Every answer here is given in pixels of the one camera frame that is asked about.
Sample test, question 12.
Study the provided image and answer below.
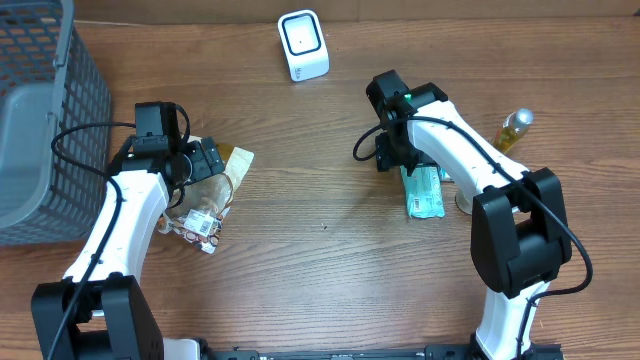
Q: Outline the white green snack package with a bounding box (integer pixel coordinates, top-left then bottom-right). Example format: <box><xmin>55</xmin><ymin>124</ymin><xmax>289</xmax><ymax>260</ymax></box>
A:
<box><xmin>400</xmin><ymin>166</ymin><xmax>445</xmax><ymax>219</ymax></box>

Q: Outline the teal tissue pack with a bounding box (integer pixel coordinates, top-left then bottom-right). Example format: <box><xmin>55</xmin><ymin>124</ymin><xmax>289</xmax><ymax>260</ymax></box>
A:
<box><xmin>439</xmin><ymin>167</ymin><xmax>452</xmax><ymax>182</ymax></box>

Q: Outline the brown labelled food package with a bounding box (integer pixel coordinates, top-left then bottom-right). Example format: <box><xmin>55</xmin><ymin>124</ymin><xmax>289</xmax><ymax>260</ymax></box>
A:
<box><xmin>157</xmin><ymin>144</ymin><xmax>254</xmax><ymax>254</ymax></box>

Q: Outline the green lid white jar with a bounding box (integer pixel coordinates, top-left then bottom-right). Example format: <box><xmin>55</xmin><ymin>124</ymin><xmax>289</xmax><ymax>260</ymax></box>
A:
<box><xmin>455</xmin><ymin>189</ymin><xmax>473</xmax><ymax>215</ymax></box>

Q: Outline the yellow oil bottle silver cap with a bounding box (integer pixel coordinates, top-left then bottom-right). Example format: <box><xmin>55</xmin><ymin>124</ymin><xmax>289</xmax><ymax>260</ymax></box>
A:
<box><xmin>492</xmin><ymin>108</ymin><xmax>534</xmax><ymax>154</ymax></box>

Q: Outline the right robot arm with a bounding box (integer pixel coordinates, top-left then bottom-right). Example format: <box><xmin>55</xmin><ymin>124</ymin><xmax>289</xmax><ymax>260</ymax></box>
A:
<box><xmin>366</xmin><ymin>70</ymin><xmax>572</xmax><ymax>359</ymax></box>

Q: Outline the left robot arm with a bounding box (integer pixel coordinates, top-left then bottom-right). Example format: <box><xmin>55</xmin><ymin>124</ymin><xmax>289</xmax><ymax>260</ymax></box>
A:
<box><xmin>31</xmin><ymin>102</ymin><xmax>224</xmax><ymax>360</ymax></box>

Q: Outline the white barcode scanner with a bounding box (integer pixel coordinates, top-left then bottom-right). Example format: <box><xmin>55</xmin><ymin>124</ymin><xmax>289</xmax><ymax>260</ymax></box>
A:
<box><xmin>277</xmin><ymin>9</ymin><xmax>330</xmax><ymax>82</ymax></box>

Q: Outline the grey plastic mesh basket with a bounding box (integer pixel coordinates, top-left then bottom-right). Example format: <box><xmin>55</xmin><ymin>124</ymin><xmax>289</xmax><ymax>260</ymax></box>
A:
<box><xmin>1</xmin><ymin>0</ymin><xmax>112</xmax><ymax>246</ymax></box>

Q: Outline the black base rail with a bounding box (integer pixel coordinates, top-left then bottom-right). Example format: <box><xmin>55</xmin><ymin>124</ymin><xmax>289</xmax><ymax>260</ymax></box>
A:
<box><xmin>199</xmin><ymin>343</ymin><xmax>566</xmax><ymax>360</ymax></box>

